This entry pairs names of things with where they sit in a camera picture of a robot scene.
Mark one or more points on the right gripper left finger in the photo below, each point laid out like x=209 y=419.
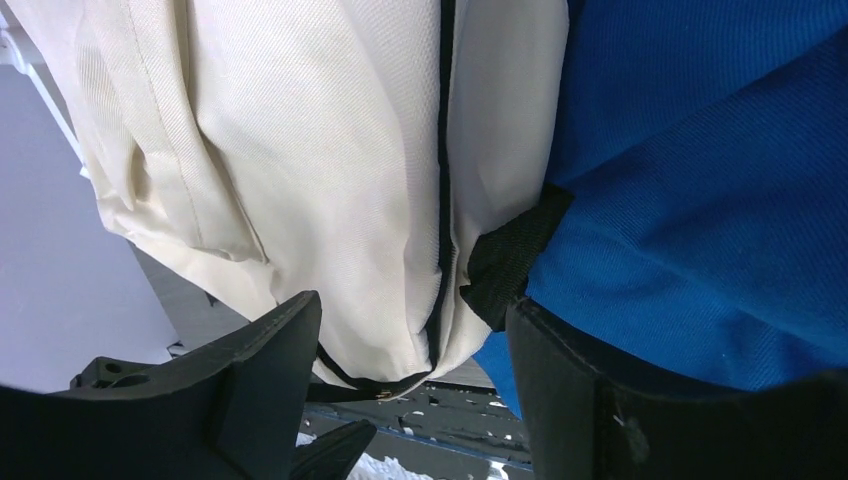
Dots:
x=228 y=410

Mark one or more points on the beige canvas backpack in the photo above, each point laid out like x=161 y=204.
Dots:
x=355 y=148

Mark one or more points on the blue cloth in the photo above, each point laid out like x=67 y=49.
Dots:
x=704 y=144

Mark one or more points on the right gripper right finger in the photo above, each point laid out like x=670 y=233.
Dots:
x=593 y=411

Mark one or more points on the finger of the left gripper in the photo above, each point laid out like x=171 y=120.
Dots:
x=333 y=455

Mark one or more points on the white clothes rack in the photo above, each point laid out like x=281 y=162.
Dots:
x=19 y=51

